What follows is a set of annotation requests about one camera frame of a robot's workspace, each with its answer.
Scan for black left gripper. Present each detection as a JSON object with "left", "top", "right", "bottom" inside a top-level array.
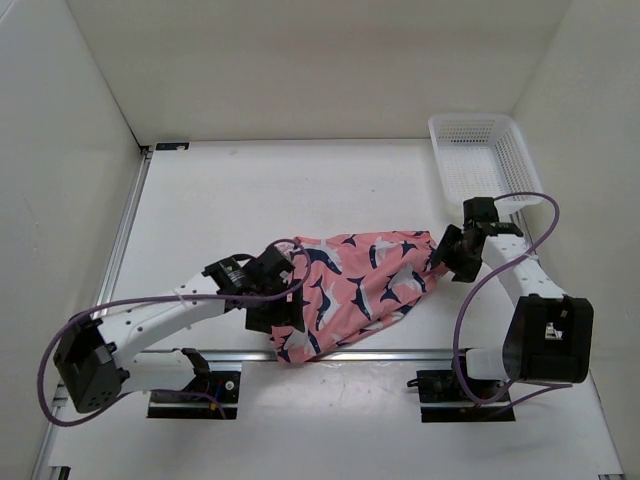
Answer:
[{"left": 245, "top": 278, "right": 304, "bottom": 334}]

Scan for pink shark print shorts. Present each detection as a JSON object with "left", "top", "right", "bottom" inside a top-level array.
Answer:
[{"left": 270, "top": 231, "right": 446, "bottom": 364}]

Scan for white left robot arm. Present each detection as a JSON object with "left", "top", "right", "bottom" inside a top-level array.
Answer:
[{"left": 53, "top": 244, "right": 311, "bottom": 414}]

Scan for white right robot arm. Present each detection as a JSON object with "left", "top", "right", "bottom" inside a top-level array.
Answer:
[{"left": 431, "top": 197, "right": 594, "bottom": 400}]

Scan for white perforated plastic basket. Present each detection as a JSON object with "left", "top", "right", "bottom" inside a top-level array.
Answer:
[{"left": 428, "top": 113, "right": 543, "bottom": 219}]

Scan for aluminium front frame rail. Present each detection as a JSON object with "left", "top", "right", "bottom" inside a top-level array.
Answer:
[{"left": 139, "top": 349, "right": 566, "bottom": 367}]

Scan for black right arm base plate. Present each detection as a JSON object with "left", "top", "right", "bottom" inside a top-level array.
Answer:
[{"left": 406, "top": 370, "right": 515, "bottom": 424}]

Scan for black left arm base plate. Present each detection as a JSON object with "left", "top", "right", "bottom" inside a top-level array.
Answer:
[{"left": 147, "top": 363, "right": 241, "bottom": 420}]

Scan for aluminium left frame rail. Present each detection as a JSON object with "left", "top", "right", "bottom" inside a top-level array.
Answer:
[{"left": 30, "top": 146, "right": 154, "bottom": 479}]

